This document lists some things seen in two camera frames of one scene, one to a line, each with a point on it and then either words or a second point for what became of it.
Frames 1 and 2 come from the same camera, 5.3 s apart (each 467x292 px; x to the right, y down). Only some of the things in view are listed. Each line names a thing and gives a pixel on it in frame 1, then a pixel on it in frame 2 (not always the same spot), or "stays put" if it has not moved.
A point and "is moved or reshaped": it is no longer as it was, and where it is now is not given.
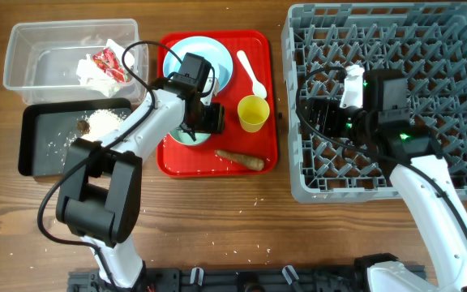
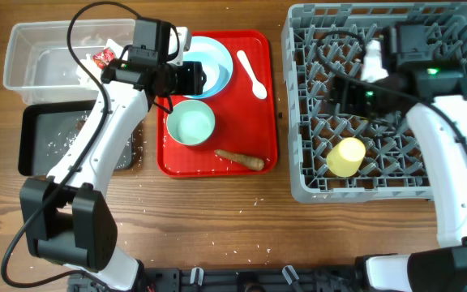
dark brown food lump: x=83 y=126 stays put
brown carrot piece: x=242 y=160 stays put
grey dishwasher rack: x=445 y=51 stays put
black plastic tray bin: x=47 y=128 stays put
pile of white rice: x=102 y=122 is moved or reshaped
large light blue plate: x=218 y=56 stays put
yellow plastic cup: x=252 y=111 → x=344 y=158
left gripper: x=215 y=123 → x=193 y=82
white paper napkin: x=91 y=75 stays put
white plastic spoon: x=259 y=88 stays put
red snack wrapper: x=107 y=60 stays put
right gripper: x=330 y=108 → x=349 y=88
